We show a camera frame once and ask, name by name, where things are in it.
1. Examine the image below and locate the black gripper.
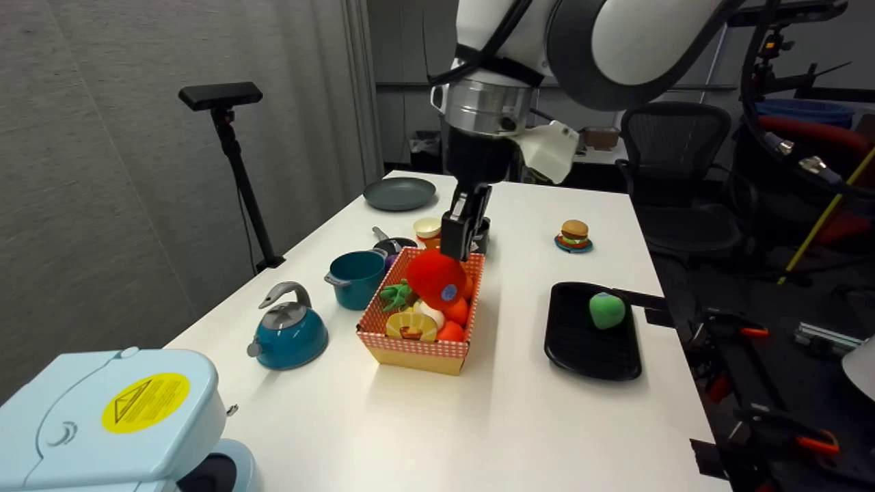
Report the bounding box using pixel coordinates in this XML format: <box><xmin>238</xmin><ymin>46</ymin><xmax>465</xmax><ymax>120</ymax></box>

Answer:
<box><xmin>441</xmin><ymin>126</ymin><xmax>519</xmax><ymax>261</ymax></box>

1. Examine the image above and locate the red plush apple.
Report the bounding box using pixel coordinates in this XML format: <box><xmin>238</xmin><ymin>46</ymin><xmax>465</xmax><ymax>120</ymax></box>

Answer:
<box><xmin>407</xmin><ymin>249</ymin><xmax>467</xmax><ymax>306</ymax></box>

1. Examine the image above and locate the red checkered paper basket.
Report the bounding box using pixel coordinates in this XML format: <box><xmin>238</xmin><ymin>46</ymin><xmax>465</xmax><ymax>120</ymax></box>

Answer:
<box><xmin>356</xmin><ymin>247</ymin><xmax>485</xmax><ymax>376</ymax></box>

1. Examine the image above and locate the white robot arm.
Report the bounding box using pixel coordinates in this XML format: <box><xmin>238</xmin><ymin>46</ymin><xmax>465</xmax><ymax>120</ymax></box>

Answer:
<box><xmin>430</xmin><ymin>0</ymin><xmax>742</xmax><ymax>261</ymax></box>

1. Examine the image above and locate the small orange plush fruit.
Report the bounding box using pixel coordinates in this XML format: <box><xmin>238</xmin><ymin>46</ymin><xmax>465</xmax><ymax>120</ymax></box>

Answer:
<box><xmin>438</xmin><ymin>298</ymin><xmax>470</xmax><ymax>342</ymax></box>

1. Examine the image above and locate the green plush fruit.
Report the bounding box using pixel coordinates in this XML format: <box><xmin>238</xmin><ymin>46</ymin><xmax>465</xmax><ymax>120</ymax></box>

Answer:
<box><xmin>588</xmin><ymin>294</ymin><xmax>625</xmax><ymax>331</ymax></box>

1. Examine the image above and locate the black oval tray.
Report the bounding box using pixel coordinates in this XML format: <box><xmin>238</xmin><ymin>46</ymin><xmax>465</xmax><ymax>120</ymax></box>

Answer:
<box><xmin>543</xmin><ymin>281</ymin><xmax>643</xmax><ymax>380</ymax></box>

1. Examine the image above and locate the grey plate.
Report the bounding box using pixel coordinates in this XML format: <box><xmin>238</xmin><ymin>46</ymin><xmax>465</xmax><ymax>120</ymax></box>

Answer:
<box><xmin>363</xmin><ymin>179</ymin><xmax>438</xmax><ymax>213</ymax></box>

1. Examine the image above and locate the silver spoon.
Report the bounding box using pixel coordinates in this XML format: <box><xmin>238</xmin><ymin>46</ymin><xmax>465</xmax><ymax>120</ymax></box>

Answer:
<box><xmin>372</xmin><ymin>227</ymin><xmax>398</xmax><ymax>255</ymax></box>

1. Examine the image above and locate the toy burger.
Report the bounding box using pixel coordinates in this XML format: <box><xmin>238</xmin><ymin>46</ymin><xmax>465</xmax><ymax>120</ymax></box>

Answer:
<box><xmin>554</xmin><ymin>220</ymin><xmax>590</xmax><ymax>253</ymax></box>

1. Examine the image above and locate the green plush vegetable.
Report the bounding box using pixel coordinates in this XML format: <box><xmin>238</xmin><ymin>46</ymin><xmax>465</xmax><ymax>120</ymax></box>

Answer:
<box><xmin>381</xmin><ymin>281</ymin><xmax>416</xmax><ymax>311</ymax></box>

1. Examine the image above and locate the teal pot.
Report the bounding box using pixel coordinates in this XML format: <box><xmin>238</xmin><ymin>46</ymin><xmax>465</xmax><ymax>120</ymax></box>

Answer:
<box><xmin>326</xmin><ymin>253</ymin><xmax>386</xmax><ymax>311</ymax></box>

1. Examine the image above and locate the yellow plush banana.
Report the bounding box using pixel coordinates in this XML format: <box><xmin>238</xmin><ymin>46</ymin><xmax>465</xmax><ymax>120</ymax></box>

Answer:
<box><xmin>386</xmin><ymin>309</ymin><xmax>442</xmax><ymax>342</ymax></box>

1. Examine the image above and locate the black office chair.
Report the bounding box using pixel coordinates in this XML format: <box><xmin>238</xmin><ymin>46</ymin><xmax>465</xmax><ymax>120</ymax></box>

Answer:
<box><xmin>621</xmin><ymin>102</ymin><xmax>743</xmax><ymax>258</ymax></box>

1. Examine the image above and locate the teal kettle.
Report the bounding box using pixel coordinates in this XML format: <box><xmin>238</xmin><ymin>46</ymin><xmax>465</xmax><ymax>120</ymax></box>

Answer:
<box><xmin>247</xmin><ymin>281</ymin><xmax>329</xmax><ymax>370</ymax></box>

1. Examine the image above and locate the light blue toy appliance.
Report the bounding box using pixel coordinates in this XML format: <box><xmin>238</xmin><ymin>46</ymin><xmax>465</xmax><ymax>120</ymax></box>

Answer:
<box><xmin>0</xmin><ymin>348</ymin><xmax>263</xmax><ymax>492</ymax></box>

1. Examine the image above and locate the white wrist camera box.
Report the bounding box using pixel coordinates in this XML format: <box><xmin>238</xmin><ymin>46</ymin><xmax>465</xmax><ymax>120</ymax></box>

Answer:
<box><xmin>516</xmin><ymin>120</ymin><xmax>580</xmax><ymax>184</ymax></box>

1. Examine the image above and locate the black camera on tripod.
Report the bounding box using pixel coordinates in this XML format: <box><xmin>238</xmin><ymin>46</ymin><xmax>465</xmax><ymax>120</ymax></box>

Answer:
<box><xmin>177</xmin><ymin>83</ymin><xmax>285</xmax><ymax>272</ymax></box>

